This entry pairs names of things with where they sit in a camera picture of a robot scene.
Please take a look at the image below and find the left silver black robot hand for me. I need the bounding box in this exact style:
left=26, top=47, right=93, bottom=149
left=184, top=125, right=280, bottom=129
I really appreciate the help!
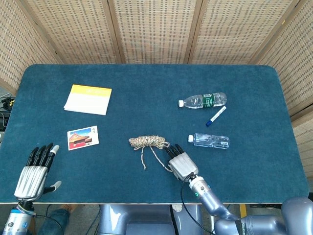
left=14, top=142, right=62, bottom=202

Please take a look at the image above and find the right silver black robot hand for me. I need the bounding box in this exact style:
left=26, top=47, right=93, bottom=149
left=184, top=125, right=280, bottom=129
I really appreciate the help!
left=164, top=143, right=199, bottom=182

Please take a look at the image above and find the beige braided rope bundle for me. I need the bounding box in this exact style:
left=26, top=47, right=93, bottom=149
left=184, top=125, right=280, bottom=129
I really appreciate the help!
left=129, top=135, right=173, bottom=172

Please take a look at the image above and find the clear unlabelled water bottle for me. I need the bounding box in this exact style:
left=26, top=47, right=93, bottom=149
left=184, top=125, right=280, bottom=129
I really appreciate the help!
left=187, top=133, right=230, bottom=149

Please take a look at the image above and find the person leg in jeans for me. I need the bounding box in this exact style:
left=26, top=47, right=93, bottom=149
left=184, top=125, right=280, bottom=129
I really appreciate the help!
left=31, top=205, right=79, bottom=235

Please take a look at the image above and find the white marker blue cap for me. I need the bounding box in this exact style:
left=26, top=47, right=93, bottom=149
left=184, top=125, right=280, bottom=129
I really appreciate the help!
left=205, top=106, right=227, bottom=127

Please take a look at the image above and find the palace photo postcard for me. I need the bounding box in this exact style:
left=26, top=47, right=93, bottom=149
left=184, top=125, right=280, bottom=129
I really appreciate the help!
left=67, top=125, right=100, bottom=151

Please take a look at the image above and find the blue-grey robot torso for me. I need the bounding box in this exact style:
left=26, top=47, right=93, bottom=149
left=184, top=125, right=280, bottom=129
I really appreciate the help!
left=97, top=204, right=204, bottom=235

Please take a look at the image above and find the green label water bottle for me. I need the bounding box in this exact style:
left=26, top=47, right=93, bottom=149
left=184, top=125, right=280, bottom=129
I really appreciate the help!
left=178, top=92, right=228, bottom=109

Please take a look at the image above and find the blue table cloth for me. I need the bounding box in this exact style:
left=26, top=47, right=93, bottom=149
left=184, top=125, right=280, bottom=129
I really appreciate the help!
left=0, top=64, right=309, bottom=205

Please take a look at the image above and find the black and yellow floor device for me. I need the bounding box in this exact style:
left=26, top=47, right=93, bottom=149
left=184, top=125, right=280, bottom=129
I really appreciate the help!
left=0, top=97, right=16, bottom=110

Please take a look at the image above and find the yellow and white notebook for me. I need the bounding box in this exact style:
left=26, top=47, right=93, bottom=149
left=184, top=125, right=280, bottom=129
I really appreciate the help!
left=64, top=84, right=112, bottom=116

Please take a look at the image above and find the woven folding screen panel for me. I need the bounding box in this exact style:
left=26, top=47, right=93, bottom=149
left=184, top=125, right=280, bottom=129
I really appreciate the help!
left=22, top=0, right=123, bottom=65
left=107, top=0, right=203, bottom=64
left=0, top=0, right=62, bottom=95
left=256, top=0, right=313, bottom=183
left=188, top=0, right=300, bottom=65

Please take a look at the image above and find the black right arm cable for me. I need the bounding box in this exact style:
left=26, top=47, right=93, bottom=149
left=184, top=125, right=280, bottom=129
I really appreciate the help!
left=180, top=175, right=217, bottom=235

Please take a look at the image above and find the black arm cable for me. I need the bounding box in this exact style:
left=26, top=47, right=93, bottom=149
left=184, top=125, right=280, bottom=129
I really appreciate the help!
left=30, top=212, right=65, bottom=235
left=180, top=175, right=217, bottom=235

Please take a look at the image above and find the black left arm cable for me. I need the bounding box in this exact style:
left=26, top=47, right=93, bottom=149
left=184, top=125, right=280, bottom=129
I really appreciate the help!
left=30, top=212, right=65, bottom=235

